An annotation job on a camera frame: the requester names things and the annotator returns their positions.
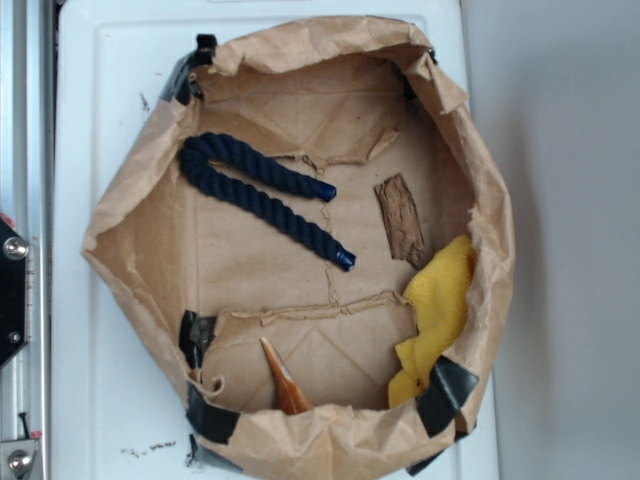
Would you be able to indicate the black mounting bracket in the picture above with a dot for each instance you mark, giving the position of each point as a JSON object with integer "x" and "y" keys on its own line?
{"x": 13, "y": 271}

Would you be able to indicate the brown paper bag tray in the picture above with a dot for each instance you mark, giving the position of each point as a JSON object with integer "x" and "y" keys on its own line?
{"x": 246, "y": 209}

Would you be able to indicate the metal frame rail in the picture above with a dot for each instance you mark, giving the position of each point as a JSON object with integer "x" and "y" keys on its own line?
{"x": 27, "y": 41}

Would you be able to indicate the yellow microfiber cloth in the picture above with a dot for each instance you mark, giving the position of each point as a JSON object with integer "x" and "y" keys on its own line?
{"x": 437, "y": 294}

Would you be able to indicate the brown bark wood piece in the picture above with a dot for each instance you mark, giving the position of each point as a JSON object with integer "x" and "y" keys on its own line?
{"x": 401, "y": 221}

